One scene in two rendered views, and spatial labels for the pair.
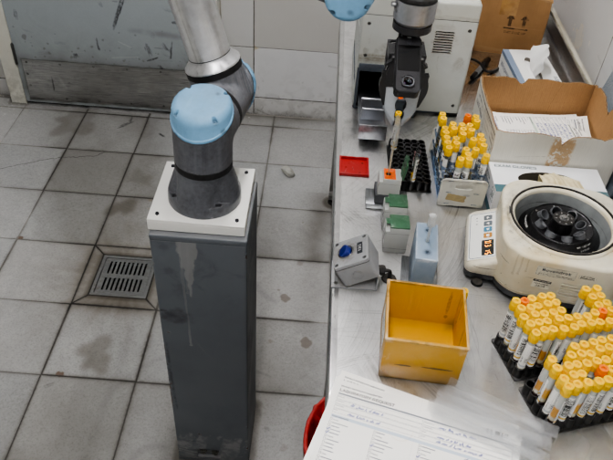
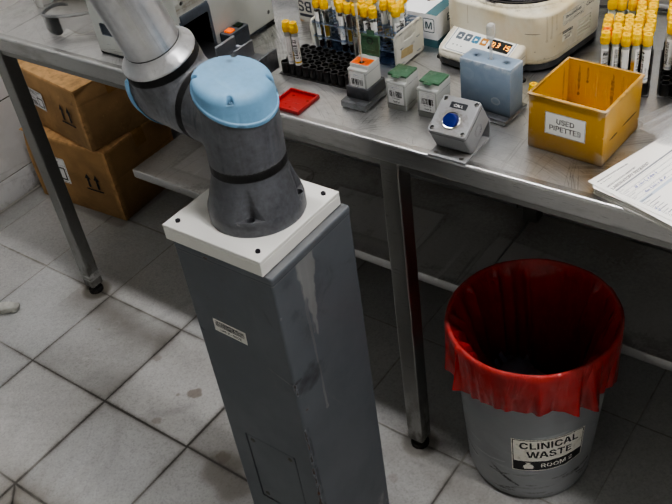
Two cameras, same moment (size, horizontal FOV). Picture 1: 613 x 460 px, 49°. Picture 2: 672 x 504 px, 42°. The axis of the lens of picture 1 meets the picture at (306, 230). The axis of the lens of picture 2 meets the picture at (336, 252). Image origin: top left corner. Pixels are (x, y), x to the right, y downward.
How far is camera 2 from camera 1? 1.03 m
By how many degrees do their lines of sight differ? 37
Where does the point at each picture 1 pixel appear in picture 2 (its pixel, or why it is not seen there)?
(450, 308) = (564, 87)
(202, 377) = (343, 441)
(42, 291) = not seen: outside the picture
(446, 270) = not seen: hidden behind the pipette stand
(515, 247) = (539, 14)
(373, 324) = (533, 152)
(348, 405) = (634, 189)
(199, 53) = (162, 38)
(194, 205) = (288, 206)
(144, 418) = not seen: outside the picture
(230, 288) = (346, 285)
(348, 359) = (568, 179)
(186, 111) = (238, 90)
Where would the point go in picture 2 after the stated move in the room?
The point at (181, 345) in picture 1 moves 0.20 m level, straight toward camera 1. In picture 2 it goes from (320, 415) to (433, 439)
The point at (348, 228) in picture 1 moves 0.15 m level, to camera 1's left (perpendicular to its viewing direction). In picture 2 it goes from (387, 131) to (338, 176)
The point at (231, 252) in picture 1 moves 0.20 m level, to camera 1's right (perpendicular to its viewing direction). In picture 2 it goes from (340, 232) to (406, 167)
